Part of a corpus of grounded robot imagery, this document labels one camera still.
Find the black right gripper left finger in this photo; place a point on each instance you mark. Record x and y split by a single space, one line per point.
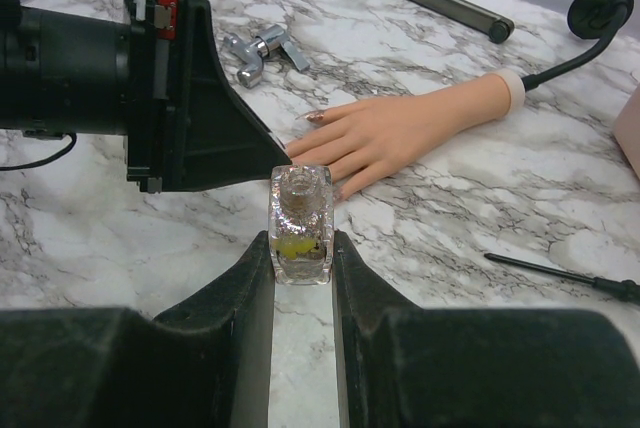
205 362

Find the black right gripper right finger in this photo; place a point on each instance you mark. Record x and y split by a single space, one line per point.
400 365

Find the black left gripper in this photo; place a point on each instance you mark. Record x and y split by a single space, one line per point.
187 129

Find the glitter nail polish bottle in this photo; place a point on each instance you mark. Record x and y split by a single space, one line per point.
301 224

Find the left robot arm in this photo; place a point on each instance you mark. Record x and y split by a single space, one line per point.
62 74

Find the chrome faucet tap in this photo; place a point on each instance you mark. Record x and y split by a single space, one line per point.
264 46

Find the mannequin practice hand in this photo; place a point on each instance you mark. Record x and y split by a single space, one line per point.
366 141

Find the pink plastic storage box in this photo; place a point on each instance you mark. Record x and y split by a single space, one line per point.
627 131

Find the black flexible stand with base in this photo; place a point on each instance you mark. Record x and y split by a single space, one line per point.
598 20

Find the orange handled screwdriver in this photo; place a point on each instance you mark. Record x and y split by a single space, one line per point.
625 290

